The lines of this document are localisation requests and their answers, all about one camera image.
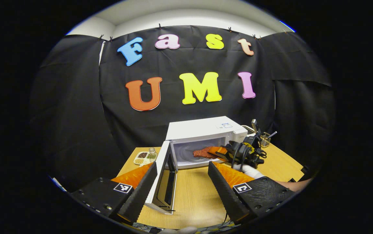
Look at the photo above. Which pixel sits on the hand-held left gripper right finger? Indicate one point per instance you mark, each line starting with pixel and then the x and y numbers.
pixel 227 195

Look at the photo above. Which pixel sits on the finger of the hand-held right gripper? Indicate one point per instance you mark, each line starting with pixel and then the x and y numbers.
pixel 222 157
pixel 213 149

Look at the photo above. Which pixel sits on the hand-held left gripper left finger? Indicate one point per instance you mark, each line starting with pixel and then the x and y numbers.
pixel 137 198

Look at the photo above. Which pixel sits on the red-brown meat slice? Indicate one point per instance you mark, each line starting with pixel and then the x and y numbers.
pixel 202 152

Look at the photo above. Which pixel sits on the white microwave oven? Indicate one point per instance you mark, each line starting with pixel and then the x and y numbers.
pixel 202 128

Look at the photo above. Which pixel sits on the metal spoon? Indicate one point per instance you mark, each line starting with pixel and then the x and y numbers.
pixel 272 133

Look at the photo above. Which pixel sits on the white divided plate with beans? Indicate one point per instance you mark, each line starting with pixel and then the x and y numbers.
pixel 140 158

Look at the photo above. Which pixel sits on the clear plastic bottle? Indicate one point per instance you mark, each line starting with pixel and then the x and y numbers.
pixel 153 156

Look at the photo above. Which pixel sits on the white blue-edged panel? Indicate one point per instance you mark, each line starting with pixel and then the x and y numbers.
pixel 56 183

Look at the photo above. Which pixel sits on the black backdrop cloth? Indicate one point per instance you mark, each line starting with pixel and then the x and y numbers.
pixel 206 60

